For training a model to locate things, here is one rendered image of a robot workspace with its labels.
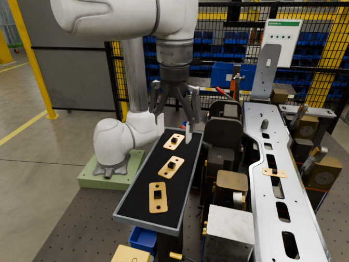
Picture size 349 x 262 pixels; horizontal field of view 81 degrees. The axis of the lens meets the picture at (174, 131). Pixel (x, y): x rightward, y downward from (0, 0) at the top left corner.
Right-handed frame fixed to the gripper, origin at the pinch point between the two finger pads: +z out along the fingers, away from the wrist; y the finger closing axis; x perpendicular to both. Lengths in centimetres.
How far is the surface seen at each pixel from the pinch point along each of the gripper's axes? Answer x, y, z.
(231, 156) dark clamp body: 10.8, 16.8, 12.0
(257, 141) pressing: 36.9, 24.2, 19.7
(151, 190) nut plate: -20.3, 3.8, 3.7
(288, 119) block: 72, 37, 22
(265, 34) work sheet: 118, 13, -16
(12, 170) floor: 28, -208, 120
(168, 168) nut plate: -12.1, 3.8, 3.8
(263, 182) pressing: 11.8, 28.7, 20.0
